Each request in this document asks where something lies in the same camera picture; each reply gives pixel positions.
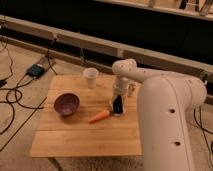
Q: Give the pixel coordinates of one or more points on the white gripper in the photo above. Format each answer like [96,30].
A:
[120,87]

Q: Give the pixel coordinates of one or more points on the black eraser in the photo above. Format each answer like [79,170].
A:
[118,102]

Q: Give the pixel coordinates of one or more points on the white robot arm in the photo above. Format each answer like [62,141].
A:
[163,99]

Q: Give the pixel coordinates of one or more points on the white sponge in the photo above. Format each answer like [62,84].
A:
[117,111]

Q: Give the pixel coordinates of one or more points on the orange carrot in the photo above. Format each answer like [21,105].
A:
[99,116]

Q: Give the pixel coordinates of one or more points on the small clear bottle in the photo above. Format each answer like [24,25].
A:
[131,89]

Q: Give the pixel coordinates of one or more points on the purple bowl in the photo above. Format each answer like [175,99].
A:
[66,104]

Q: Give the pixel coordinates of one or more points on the wooden table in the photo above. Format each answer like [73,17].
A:
[74,136]

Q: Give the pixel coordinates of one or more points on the black power adapter box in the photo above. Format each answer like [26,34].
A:
[35,71]

